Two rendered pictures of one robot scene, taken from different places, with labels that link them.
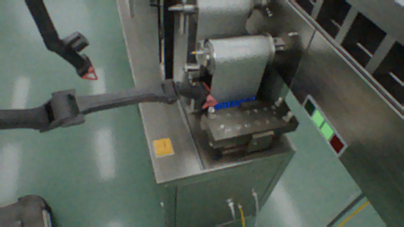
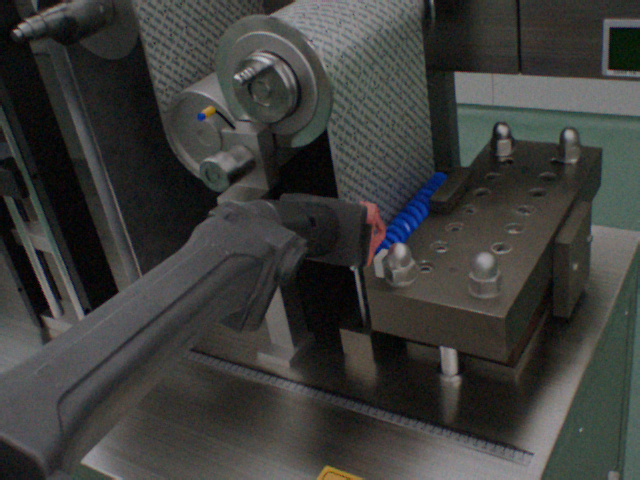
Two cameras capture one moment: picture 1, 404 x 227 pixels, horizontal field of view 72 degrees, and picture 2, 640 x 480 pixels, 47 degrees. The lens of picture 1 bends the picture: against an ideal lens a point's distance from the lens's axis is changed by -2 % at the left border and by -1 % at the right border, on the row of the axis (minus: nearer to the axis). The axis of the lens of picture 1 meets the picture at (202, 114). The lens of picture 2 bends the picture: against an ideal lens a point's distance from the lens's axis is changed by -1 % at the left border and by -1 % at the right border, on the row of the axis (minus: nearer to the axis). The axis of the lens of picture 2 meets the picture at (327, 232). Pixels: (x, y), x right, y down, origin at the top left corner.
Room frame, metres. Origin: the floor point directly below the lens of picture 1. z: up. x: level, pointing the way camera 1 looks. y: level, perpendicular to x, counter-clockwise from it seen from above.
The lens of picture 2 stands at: (0.27, 0.37, 1.51)
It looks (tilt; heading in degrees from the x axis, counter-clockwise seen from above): 31 degrees down; 329
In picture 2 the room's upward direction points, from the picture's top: 10 degrees counter-clockwise
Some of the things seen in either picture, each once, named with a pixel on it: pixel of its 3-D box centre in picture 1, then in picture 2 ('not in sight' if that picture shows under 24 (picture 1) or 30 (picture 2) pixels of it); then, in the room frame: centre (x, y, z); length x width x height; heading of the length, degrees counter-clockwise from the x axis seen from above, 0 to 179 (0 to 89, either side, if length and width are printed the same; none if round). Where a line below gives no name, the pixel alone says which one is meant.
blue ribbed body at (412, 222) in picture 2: (234, 104); (413, 217); (0.91, -0.14, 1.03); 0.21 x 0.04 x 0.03; 113
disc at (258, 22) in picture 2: (208, 56); (272, 83); (0.94, 0.00, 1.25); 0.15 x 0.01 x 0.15; 23
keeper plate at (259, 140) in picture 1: (260, 141); (574, 259); (0.75, -0.27, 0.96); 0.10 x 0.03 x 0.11; 113
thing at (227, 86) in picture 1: (235, 86); (388, 155); (0.93, -0.13, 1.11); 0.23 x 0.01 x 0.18; 113
